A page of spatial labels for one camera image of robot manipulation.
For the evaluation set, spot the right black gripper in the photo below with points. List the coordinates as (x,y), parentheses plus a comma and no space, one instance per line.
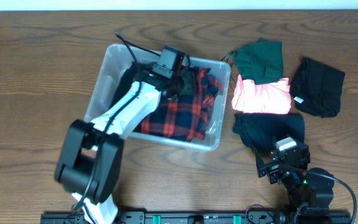
(274,170)

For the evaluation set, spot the black pants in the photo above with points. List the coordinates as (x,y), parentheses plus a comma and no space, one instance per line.
(124,85)

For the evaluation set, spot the clear plastic storage bin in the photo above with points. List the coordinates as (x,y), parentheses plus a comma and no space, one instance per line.
(118,59)

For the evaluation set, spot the red navy plaid cloth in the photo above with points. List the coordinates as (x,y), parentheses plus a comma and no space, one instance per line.
(187,117)

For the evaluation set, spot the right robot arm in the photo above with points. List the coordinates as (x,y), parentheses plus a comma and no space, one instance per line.
(310,192)

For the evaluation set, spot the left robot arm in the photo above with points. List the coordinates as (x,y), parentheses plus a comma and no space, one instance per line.
(90,160)

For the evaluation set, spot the dark teal folded garment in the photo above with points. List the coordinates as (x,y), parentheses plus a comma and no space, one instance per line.
(260,131)

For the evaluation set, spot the pink folded shirt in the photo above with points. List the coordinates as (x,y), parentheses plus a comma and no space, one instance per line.
(271,98)

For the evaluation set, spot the dark green folded garment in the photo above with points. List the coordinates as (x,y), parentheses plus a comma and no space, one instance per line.
(260,61)

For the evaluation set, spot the black folded garment with tag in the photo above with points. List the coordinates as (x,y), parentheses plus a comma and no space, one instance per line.
(317,88)

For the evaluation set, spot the black mounting rail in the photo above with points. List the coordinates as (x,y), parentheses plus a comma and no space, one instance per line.
(252,216)

